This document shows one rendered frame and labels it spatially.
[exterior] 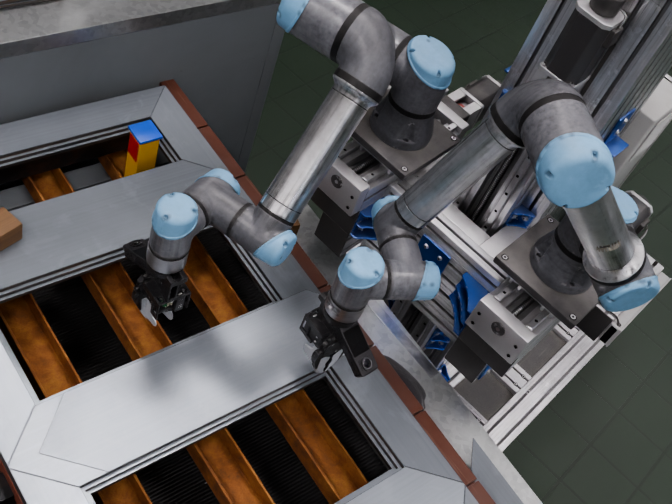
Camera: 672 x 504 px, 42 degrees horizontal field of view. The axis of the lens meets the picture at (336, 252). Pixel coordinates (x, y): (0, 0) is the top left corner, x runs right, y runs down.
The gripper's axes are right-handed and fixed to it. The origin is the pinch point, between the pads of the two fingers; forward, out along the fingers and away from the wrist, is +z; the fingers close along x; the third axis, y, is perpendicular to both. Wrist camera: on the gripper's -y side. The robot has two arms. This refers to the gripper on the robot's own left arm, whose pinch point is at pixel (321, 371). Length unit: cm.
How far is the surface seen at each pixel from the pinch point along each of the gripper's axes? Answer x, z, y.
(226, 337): 13.4, 0.7, 16.1
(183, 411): 29.7, 0.7, 5.4
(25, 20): 21, -20, 97
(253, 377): 13.4, 0.7, 5.5
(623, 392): -146, 85, -27
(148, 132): 3, -4, 71
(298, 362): 3.0, 0.7, 4.2
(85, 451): 49.3, 0.7, 6.6
